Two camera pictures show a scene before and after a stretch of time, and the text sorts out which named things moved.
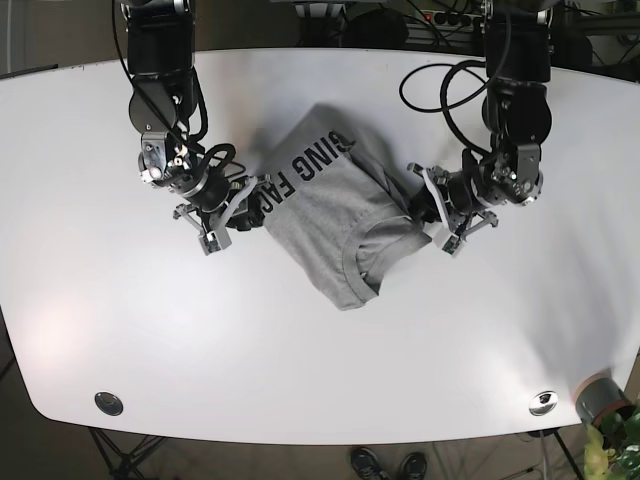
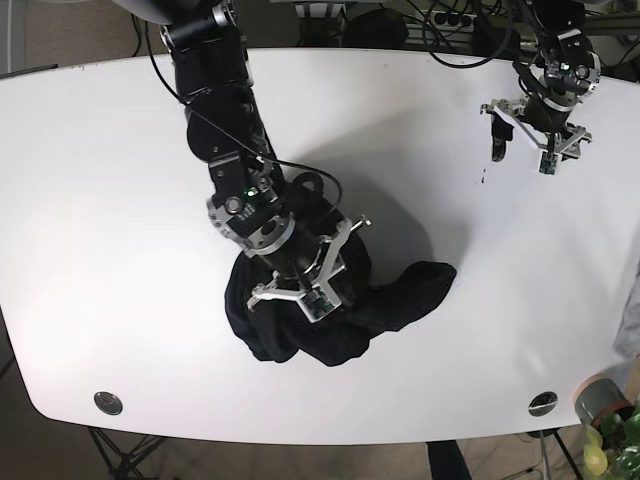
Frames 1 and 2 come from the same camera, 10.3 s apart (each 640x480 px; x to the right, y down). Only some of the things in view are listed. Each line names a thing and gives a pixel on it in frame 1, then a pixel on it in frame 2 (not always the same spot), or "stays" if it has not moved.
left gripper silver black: [453, 197] to [548, 127]
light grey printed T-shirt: [337, 201] to [627, 340]
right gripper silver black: [212, 224] to [306, 266]
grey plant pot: [599, 395] stays
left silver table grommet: [109, 403] stays
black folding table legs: [119, 463] stays
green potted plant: [612, 450] stays
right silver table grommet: [543, 403] stays
